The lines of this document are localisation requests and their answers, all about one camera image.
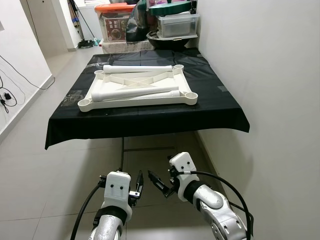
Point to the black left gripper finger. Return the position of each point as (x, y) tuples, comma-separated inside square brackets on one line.
[(139, 181)]

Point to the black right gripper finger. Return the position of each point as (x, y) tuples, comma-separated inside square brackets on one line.
[(161, 188), (156, 177)]

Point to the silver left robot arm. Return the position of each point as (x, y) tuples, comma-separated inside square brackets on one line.
[(107, 230)]

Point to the black tablecloth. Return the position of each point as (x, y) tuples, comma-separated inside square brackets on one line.
[(150, 117)]

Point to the cream plastic table top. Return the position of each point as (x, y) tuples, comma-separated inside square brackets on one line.
[(142, 78)]

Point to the large clear tape patch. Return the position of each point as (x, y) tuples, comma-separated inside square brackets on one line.
[(74, 97)]

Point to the grey tape patch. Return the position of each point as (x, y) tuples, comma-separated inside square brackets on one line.
[(222, 89)]

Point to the beige patterned bench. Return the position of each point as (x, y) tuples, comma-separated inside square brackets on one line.
[(125, 46)]

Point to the black round basin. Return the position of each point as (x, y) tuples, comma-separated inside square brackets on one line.
[(167, 42)]

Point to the dark floor mop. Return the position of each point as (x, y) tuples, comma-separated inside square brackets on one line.
[(86, 44)]

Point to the black plastic bag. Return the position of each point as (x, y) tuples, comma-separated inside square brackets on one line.
[(137, 27)]

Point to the clear plastic storage container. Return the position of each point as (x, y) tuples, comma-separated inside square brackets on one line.
[(177, 26)]

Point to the clear box with orange lid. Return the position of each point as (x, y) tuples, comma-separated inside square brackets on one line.
[(115, 27)]

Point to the black power adapter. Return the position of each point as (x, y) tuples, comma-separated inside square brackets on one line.
[(5, 96)]

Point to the white appliance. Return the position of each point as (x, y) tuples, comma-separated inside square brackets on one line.
[(92, 20)]

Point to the green pot lid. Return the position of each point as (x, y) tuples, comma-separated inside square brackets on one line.
[(170, 9)]

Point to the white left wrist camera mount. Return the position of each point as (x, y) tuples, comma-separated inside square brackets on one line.
[(117, 187)]

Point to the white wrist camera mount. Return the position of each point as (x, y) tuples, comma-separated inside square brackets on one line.
[(117, 187), (182, 162)]

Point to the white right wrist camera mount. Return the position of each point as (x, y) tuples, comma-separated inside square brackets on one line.
[(182, 162)]

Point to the grey metal table frame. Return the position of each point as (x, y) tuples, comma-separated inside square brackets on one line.
[(122, 155)]

